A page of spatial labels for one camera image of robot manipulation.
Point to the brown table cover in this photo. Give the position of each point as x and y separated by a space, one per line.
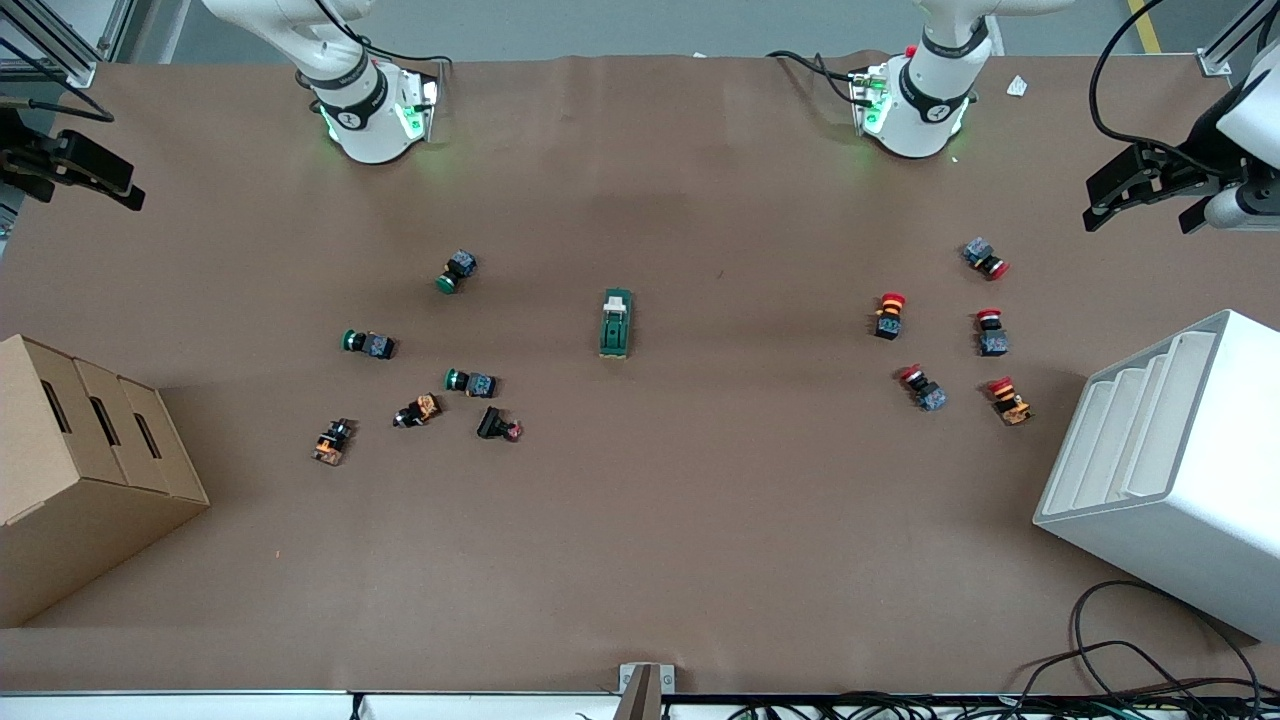
700 520

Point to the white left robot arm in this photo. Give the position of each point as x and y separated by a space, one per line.
920 110

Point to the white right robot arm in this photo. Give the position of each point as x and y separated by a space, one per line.
365 120

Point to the green push button grey block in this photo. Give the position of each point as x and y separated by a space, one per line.
470 382
457 271
368 343

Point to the red mushroom button grey block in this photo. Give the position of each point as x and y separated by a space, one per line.
922 388
991 332
986 258

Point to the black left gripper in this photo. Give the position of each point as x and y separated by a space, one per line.
1203 146

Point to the grey metal bracket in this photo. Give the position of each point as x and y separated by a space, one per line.
645 685

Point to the green load switch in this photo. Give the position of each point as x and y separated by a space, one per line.
616 325

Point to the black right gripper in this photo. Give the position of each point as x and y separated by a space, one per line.
12 158

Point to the white paper scrap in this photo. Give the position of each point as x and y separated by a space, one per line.
1017 86

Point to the aluminium frame profile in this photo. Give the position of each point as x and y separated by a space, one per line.
60 55
1215 62

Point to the white table edge rail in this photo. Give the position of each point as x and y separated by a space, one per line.
200 705

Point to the white stepped rack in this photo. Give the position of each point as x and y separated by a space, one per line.
1180 500

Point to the black push button orange block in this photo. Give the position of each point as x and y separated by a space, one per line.
333 441
418 410

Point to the red mushroom button orange block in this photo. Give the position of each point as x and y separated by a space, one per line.
889 315
1009 400

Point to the brown cardboard box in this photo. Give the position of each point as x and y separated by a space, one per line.
90 510

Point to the black switch with red knob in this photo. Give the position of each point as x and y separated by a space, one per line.
497 424

